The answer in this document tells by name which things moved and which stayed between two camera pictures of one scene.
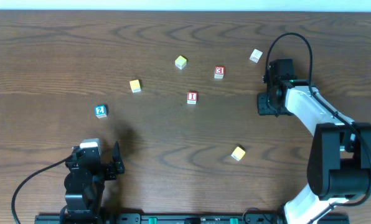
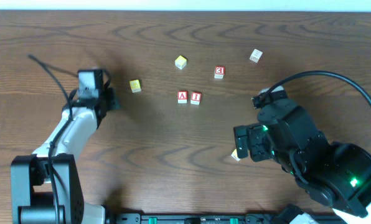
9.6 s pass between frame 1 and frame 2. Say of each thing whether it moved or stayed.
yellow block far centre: stayed
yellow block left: stayed
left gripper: moved
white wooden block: stayed
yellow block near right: stayed
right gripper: moved
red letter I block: moved
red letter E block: stayed
